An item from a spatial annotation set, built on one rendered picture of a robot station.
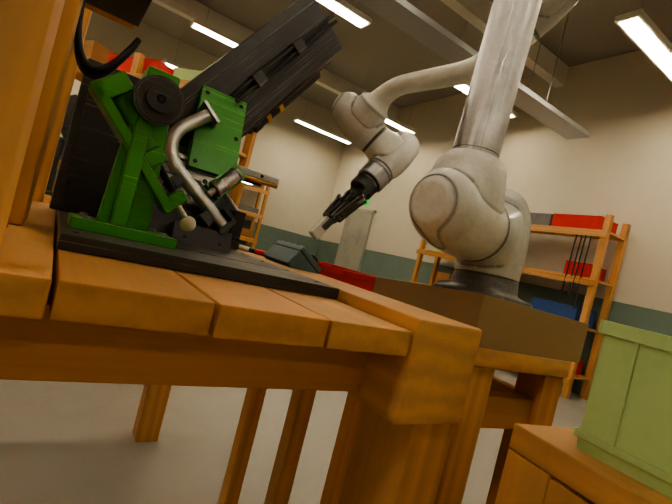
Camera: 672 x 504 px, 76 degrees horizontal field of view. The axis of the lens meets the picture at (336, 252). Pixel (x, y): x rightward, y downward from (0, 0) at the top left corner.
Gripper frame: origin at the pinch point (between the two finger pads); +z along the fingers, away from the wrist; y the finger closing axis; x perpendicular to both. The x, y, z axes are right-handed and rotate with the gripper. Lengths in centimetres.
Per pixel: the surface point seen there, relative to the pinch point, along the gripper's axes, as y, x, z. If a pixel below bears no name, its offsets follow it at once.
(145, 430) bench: 79, -47, 85
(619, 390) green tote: -79, -7, 12
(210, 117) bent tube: -0.2, 39.8, 6.6
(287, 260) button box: -11.7, 5.5, 16.4
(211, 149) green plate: 1.4, 33.9, 10.6
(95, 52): 396, 120, -70
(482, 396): -50, -29, 12
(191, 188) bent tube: -5.0, 31.0, 21.5
